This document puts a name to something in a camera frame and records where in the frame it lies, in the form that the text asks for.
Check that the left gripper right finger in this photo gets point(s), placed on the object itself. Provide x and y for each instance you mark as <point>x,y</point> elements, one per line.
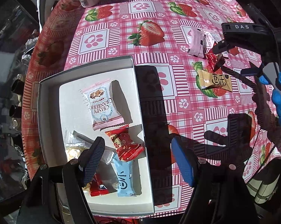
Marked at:
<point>186,160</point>

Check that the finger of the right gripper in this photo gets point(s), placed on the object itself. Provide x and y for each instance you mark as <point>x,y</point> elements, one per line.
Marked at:
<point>254,71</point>
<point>222,46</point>

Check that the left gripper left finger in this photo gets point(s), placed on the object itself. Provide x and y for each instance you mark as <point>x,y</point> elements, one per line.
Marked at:
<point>89,161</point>

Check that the dark red snack packet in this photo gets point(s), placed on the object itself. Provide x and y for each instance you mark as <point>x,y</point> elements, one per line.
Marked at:
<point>215,62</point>

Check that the yellow biscuit packet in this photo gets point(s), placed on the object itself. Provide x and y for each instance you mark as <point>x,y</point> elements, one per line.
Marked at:
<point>73,151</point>

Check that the clear stick packet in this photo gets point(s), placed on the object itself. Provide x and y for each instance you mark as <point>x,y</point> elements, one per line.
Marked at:
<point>108,154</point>

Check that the gold snack packet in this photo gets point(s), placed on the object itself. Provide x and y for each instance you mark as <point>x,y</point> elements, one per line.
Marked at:
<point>209,80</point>

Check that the blue snack packet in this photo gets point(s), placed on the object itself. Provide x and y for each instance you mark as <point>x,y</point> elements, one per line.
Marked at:
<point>125,178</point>

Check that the white cranberry snack packet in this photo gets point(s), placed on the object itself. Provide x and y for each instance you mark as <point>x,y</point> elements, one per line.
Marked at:
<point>104,113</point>

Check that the pink snack packet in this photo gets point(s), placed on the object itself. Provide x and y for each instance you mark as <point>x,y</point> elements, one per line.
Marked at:
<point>197,45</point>

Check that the small red packet in box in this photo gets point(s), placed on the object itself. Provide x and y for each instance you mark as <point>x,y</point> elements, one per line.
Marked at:
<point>96,187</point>

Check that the pink strawberry tablecloth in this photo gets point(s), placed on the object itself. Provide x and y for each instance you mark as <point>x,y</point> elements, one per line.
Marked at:
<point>154,34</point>

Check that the white storage box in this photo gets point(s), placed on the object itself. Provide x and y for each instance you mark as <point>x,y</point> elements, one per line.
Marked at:
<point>62,107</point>

